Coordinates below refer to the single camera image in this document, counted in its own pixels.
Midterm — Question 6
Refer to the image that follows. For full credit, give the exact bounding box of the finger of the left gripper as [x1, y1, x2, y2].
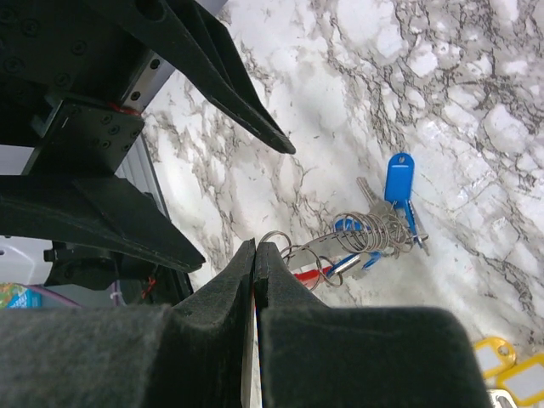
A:
[91, 1, 296, 154]
[1, 175, 205, 272]

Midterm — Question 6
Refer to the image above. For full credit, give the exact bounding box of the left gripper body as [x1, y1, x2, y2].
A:
[0, 0, 196, 307]

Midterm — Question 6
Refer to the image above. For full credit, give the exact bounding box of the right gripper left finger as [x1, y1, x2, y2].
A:
[1, 241, 256, 407]

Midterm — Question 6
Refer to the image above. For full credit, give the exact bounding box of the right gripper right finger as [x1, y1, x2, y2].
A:
[254, 242, 490, 407]

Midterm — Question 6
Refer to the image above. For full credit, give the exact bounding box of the blue tag key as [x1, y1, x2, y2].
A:
[355, 151, 431, 256]

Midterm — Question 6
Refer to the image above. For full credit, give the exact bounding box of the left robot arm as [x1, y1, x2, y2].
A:
[1, 1, 295, 302]

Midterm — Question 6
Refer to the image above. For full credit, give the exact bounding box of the blue tag on holder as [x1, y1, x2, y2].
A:
[326, 218, 382, 277]

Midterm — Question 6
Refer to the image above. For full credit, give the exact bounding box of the yellow tag key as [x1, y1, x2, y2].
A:
[488, 354, 543, 407]
[473, 337, 517, 379]

